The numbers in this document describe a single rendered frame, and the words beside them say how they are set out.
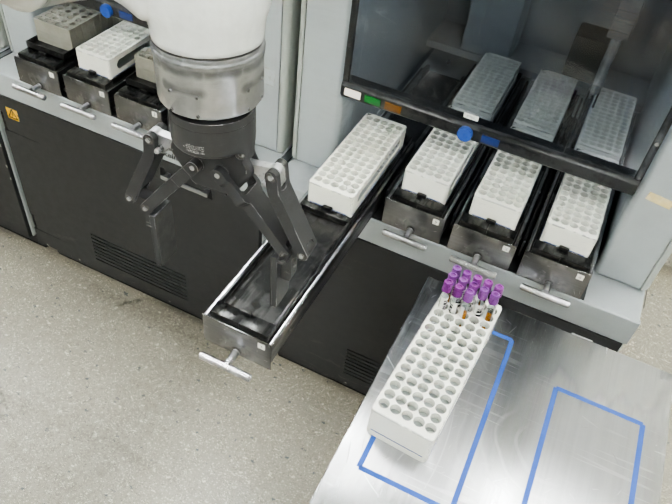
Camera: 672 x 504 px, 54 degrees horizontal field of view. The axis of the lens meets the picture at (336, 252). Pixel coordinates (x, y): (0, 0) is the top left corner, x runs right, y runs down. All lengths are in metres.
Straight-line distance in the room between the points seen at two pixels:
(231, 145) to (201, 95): 0.06
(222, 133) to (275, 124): 1.01
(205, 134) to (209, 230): 1.21
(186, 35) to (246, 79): 0.06
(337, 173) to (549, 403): 0.61
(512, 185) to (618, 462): 0.60
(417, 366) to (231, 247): 0.84
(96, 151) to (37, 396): 0.73
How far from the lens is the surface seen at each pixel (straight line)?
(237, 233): 1.72
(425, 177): 1.39
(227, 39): 0.52
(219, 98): 0.54
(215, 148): 0.57
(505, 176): 1.45
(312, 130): 1.52
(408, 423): 0.97
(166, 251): 0.74
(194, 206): 1.75
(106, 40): 1.82
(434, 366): 1.04
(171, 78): 0.55
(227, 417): 1.99
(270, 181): 0.59
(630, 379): 1.23
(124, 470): 1.94
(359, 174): 1.37
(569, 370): 1.19
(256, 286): 1.21
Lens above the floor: 1.70
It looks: 45 degrees down
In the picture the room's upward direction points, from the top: 8 degrees clockwise
